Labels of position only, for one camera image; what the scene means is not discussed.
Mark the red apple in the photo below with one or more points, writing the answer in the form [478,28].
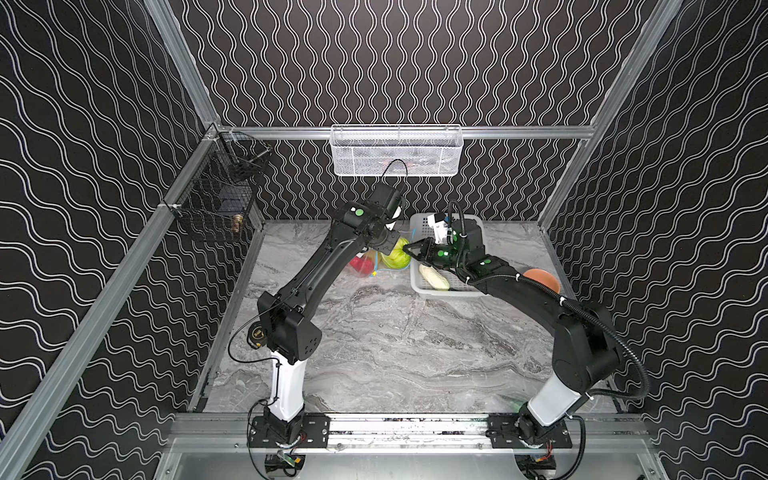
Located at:
[364,264]

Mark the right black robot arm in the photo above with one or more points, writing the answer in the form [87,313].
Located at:
[589,358]

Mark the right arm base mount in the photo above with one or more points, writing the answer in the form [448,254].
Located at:
[514,431]

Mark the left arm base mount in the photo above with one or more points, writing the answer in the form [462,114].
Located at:
[306,430]

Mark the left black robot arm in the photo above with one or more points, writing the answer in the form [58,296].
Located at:
[286,317]

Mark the white mesh wall basket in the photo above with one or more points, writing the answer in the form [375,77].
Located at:
[396,150]

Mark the black wire wall basket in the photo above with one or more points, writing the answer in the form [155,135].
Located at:
[218,205]

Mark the white daikon radish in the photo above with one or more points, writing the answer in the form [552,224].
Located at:
[434,278]

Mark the aluminium front rail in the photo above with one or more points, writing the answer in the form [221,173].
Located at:
[448,433]

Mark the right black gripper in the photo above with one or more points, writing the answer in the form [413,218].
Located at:
[432,255]

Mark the green cabbage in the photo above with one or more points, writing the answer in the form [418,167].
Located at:
[398,259]

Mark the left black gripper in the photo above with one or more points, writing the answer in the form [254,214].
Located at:
[387,241]

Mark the orange ceramic bowl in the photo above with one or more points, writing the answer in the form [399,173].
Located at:
[545,278]

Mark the white plastic basket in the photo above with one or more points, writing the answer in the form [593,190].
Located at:
[460,289]

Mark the clear zip top bag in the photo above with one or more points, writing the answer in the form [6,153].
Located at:
[379,265]

